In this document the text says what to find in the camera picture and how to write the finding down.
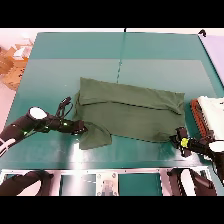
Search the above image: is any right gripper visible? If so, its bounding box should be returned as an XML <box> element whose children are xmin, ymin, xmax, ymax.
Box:
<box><xmin>169</xmin><ymin>127</ymin><xmax>194</xmax><ymax>157</ymax></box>

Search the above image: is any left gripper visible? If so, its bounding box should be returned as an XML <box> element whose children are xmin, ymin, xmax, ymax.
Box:
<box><xmin>70</xmin><ymin>119</ymin><xmax>89</xmax><ymax>136</ymax></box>

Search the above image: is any green T-shirt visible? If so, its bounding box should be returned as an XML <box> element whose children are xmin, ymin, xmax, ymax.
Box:
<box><xmin>72</xmin><ymin>77</ymin><xmax>186</xmax><ymax>151</ymax></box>

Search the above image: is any red-brown garment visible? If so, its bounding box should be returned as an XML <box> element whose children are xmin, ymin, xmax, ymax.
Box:
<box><xmin>190</xmin><ymin>98</ymin><xmax>215</xmax><ymax>138</ymax></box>

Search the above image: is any white garment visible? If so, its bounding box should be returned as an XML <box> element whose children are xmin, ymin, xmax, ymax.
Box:
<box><xmin>196</xmin><ymin>95</ymin><xmax>224</xmax><ymax>142</ymax></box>

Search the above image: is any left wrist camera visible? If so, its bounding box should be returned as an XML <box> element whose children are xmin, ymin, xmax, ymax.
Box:
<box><xmin>55</xmin><ymin>96</ymin><xmax>74</xmax><ymax>118</ymax></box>

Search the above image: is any silver frame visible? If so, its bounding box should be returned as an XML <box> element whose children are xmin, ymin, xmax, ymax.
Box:
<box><xmin>0</xmin><ymin>167</ymin><xmax>214</xmax><ymax>197</ymax></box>

